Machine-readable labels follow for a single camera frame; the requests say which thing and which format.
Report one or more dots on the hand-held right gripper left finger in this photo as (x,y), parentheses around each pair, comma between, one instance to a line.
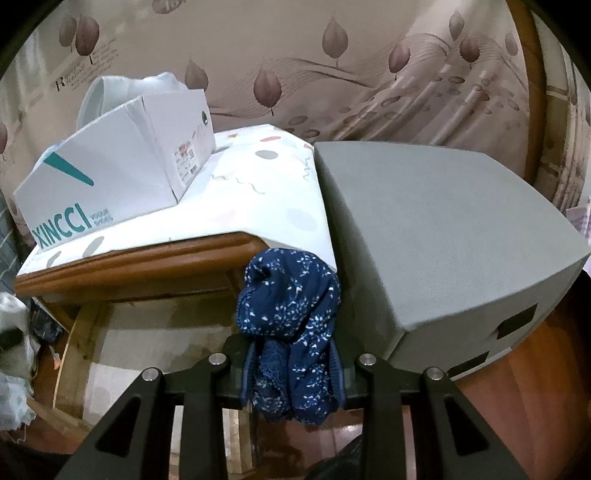
(233,374)

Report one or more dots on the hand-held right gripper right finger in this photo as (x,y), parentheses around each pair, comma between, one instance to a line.
(355,378)

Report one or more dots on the wooden drawer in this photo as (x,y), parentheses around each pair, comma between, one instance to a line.
(161,332)

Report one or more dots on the navy floral underwear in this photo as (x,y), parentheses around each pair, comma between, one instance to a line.
(291,300)

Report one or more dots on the person's dark trouser leg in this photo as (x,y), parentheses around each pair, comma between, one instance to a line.
(337,464)

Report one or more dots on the white patterned cloth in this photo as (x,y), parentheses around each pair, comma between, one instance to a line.
(258,198)

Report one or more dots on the orange wrapper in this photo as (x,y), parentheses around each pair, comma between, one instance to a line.
(56,361)

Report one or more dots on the blue snack packet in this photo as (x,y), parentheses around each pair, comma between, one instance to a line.
(46,327)

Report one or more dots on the white floral cloth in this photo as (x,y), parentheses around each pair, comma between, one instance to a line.
(14,401)

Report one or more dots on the white XINCCI paper bag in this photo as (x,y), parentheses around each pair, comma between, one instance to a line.
(115,161)

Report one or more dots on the leaf print bed sheet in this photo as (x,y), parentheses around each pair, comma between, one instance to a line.
(323,69)

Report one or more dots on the curved wooden frame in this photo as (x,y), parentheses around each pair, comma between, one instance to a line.
(531,92)

